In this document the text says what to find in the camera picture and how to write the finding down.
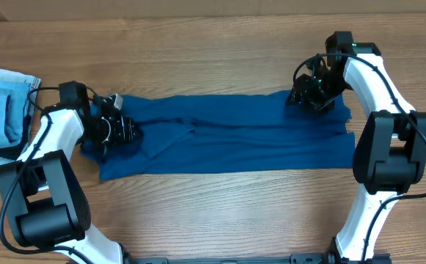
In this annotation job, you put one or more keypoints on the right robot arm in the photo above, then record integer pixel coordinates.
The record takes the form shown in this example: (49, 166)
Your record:
(391, 153)

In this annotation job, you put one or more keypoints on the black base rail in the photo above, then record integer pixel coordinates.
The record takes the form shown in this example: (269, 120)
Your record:
(227, 260)

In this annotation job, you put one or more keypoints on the folded light blue jeans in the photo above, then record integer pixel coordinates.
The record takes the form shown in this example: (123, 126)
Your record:
(14, 105)

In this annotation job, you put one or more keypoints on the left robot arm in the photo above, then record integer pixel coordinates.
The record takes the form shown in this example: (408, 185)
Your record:
(44, 208)

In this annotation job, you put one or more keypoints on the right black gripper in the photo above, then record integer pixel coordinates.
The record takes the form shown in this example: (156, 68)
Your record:
(309, 94)

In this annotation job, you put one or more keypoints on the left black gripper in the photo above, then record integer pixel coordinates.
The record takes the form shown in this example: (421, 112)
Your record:
(123, 129)

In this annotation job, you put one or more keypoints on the folded black garment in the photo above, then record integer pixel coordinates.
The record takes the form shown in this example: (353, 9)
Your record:
(10, 154)

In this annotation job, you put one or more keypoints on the dark blue t-shirt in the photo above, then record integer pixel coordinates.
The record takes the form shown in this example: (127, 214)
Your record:
(206, 134)

